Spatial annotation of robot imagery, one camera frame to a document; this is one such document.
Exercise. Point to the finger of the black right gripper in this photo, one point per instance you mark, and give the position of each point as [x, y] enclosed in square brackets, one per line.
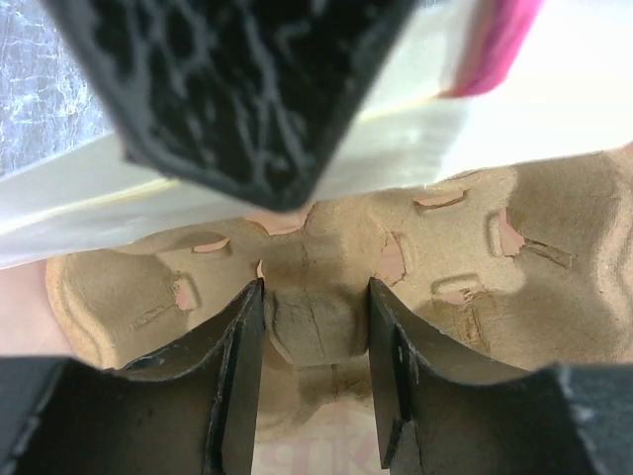
[248, 98]

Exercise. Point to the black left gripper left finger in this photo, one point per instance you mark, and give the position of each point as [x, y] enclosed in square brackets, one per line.
[202, 392]

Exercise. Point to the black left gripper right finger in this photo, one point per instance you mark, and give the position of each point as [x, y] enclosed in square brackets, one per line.
[440, 405]

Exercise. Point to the brown pulp cup carrier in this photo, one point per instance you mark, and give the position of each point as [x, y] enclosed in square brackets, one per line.
[527, 264]

